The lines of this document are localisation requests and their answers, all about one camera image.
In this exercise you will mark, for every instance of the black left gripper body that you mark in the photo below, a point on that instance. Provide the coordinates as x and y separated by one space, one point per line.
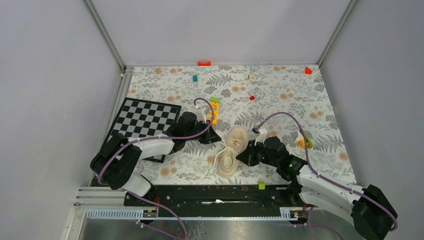
199 126

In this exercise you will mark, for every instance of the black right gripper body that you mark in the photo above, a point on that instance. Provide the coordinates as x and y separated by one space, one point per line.
257 154

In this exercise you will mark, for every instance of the beige sneaker with laces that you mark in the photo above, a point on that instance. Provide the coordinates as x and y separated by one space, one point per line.
225 161

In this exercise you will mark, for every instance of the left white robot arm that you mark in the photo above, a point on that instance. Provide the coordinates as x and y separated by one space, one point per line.
114 164

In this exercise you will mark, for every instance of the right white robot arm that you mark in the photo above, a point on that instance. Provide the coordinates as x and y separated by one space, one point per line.
365 208

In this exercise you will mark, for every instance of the lime green cube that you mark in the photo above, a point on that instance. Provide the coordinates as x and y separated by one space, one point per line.
261 185

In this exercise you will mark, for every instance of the black white checkerboard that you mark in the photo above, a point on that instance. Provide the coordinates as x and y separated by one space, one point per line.
142 118

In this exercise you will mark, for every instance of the floral patterned table mat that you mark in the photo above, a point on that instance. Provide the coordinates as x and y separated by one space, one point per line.
286 101

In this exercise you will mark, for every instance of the orange arch block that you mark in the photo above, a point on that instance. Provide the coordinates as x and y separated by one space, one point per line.
204 63

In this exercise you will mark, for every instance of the red wedge block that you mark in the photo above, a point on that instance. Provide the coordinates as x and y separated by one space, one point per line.
308 71

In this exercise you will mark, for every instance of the yellow triangular toy frame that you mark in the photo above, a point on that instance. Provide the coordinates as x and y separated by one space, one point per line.
212 115

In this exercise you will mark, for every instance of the green block on frame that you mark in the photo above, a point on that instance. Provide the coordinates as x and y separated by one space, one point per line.
215 99

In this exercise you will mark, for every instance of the white slotted cable duct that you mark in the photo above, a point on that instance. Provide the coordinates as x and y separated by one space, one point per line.
208 214

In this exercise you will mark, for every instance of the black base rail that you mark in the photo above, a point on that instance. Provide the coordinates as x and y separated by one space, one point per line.
220 196

